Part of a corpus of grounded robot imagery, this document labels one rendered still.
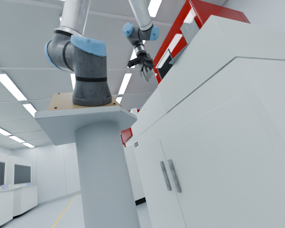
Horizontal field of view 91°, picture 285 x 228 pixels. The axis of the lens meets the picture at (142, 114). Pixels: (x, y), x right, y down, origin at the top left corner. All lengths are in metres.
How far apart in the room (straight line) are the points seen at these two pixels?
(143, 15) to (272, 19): 2.22
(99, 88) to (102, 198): 0.35
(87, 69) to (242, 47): 0.46
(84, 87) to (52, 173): 8.35
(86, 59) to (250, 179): 0.57
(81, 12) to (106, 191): 0.64
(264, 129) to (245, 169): 0.11
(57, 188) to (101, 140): 8.32
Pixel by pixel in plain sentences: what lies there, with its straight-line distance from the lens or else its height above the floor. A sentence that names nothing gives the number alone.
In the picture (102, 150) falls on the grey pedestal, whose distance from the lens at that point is 0.46.
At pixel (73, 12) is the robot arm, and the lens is 0.70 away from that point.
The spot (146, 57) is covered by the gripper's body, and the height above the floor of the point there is 1.28.
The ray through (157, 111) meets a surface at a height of 0.86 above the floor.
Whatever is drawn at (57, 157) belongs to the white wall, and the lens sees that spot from 8.84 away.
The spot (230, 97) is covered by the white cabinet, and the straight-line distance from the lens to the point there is 0.43.
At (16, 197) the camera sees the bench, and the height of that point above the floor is 0.61.
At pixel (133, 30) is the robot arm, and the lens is 0.97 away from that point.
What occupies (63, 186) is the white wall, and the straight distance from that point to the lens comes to 8.72.
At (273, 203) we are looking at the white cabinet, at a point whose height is 0.49.
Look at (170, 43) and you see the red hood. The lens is 1.65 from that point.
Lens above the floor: 0.64
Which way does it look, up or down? 18 degrees up
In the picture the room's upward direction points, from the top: 16 degrees counter-clockwise
